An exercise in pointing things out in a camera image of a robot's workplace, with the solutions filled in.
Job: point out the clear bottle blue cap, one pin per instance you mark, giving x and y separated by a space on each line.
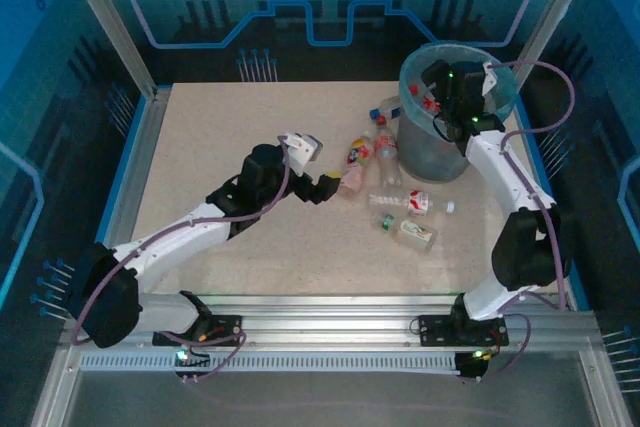
389 106

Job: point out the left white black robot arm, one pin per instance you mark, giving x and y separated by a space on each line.
170 242

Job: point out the crushed clear bottle red label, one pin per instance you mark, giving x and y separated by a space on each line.
430 104

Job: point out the black controller box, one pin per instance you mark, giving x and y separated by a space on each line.
470 369

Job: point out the grey plastic waste bin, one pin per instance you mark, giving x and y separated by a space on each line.
430 157

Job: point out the clear bottle red-white label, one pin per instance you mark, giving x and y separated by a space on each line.
412 202

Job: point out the pink drink bottle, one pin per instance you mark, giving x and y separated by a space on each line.
356 162

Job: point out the blue side rail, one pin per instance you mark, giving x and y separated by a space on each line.
542 167

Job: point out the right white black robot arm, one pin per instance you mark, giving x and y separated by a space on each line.
510 172

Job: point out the small bottle green cap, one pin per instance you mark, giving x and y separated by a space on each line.
415 234

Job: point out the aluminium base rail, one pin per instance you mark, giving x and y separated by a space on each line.
325 322

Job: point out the tall clear bottle red cap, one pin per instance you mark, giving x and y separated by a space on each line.
387 152

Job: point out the aluminium side rail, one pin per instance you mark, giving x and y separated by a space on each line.
132 172

